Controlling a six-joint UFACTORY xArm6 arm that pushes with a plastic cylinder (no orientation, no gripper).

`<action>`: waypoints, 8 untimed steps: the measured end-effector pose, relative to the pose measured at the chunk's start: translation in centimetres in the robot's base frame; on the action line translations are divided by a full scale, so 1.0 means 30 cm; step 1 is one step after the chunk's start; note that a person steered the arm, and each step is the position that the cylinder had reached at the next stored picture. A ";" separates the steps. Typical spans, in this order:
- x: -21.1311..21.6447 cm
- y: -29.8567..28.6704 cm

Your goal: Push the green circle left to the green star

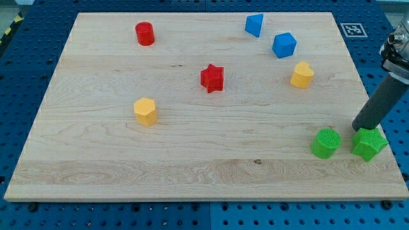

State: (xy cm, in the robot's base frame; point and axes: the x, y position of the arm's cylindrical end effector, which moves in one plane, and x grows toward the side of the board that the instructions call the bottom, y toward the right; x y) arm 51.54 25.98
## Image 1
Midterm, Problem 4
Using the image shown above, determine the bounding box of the green cylinder block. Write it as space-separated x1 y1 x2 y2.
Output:
310 128 342 159

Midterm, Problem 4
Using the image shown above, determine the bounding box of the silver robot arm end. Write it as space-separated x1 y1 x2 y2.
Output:
380 15 408 85

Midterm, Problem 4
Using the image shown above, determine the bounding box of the red star block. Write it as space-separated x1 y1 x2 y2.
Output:
200 64 224 93

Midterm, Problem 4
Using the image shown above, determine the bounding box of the green star block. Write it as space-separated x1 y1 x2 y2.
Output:
351 128 389 162

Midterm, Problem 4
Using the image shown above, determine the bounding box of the yellow hexagon block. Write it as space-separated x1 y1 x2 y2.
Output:
134 97 158 127

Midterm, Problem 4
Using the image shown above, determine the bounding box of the wooden board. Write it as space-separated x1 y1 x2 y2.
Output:
4 12 408 202

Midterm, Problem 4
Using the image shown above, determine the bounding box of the red cylinder block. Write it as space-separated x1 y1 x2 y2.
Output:
135 22 155 46

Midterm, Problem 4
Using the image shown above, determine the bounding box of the yellow heart block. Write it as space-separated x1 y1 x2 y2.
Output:
290 61 314 89

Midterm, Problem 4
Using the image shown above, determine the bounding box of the blue triangle block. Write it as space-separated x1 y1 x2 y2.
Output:
245 13 264 37

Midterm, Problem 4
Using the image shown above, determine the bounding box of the blue cube block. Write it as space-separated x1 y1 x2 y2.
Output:
272 33 297 58

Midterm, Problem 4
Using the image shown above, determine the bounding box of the white fiducial marker tag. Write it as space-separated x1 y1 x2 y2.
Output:
340 22 367 38

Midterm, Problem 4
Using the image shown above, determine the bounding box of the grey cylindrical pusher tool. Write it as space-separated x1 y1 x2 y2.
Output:
352 72 408 132

